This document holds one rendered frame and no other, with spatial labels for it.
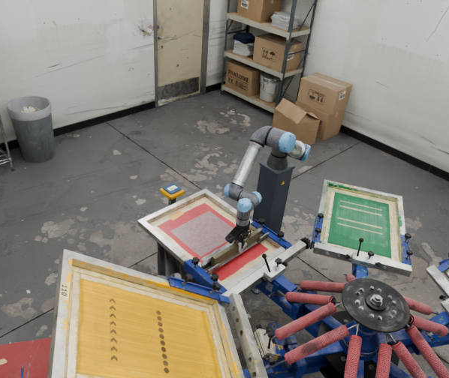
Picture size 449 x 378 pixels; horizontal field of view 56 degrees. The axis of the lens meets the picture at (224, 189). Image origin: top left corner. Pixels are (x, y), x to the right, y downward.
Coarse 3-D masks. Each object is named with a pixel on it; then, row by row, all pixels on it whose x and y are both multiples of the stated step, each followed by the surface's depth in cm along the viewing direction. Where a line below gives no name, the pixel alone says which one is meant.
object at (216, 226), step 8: (192, 208) 289; (200, 208) 289; (208, 208) 290; (192, 216) 282; (200, 216) 283; (208, 216) 283; (216, 216) 284; (200, 224) 276; (208, 224) 276; (216, 224) 277; (224, 224) 278; (232, 224) 278; (208, 232) 270; (216, 232) 270; (224, 232) 271; (216, 240) 264; (224, 240) 265; (256, 248) 261; (264, 248) 262; (240, 256) 254; (248, 256) 255; (256, 256) 255
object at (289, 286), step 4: (280, 276) 232; (268, 280) 234; (276, 280) 229; (280, 280) 229; (284, 280) 229; (288, 280) 230; (272, 284) 233; (280, 284) 227; (284, 284) 227; (288, 284) 227; (292, 284) 228; (280, 288) 228; (284, 288) 226; (288, 288) 225; (292, 288) 225; (296, 288) 227; (284, 292) 228
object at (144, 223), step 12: (204, 192) 300; (180, 204) 286; (216, 204) 294; (156, 216) 274; (144, 228) 266; (252, 228) 274; (156, 240) 259; (180, 252) 248; (276, 252) 255; (264, 264) 246; (240, 276) 236; (228, 288) 229
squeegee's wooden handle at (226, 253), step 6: (252, 234) 256; (258, 234) 259; (246, 240) 252; (252, 240) 257; (234, 246) 246; (246, 246) 255; (222, 252) 241; (228, 252) 243; (234, 252) 248; (216, 258) 237; (222, 258) 242; (228, 258) 247
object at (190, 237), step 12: (180, 216) 281; (168, 228) 270; (180, 228) 271; (192, 228) 272; (180, 240) 262; (192, 240) 263; (204, 240) 264; (192, 252) 254; (204, 252) 255; (228, 264) 248; (240, 264) 249; (228, 276) 240
